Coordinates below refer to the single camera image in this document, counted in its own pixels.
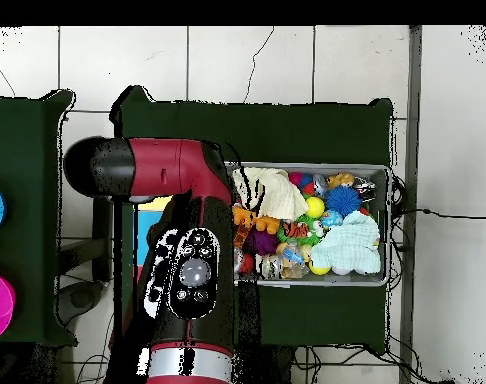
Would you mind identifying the mint green muslin cloth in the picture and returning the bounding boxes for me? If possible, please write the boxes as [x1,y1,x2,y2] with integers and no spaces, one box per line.
[309,209,383,276]

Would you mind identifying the yellow tennis ball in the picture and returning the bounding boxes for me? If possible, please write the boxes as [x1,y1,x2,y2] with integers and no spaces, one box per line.
[304,196,327,220]

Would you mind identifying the cream muslin cloth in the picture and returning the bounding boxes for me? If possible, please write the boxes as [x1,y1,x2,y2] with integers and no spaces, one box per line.
[232,166,309,222]

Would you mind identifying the wooden box with three holes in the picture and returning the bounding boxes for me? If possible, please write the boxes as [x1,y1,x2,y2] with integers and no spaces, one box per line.
[131,196,173,281]

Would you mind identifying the orange toy building block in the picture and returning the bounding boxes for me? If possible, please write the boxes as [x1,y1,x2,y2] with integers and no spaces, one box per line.
[232,205,281,237]

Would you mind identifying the silver wire mesh bin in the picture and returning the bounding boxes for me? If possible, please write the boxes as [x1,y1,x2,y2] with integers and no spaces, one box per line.
[226,160,393,288]

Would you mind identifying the black cable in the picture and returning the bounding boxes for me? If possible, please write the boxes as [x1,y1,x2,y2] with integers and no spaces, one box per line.
[390,206,486,221]

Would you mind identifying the tiger plush toy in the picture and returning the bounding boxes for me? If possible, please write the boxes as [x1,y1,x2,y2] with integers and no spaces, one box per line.
[281,219,311,238]

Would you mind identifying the blue spiky rubber ball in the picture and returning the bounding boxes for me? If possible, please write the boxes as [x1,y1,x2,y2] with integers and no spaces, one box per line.
[323,184,363,218]

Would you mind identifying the dark green tablecloth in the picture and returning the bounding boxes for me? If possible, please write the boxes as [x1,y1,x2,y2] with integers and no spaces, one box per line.
[109,84,395,354]
[0,88,79,348]

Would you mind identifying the globe print ball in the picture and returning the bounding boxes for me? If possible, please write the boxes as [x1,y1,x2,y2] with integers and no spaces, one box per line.
[319,208,344,229]

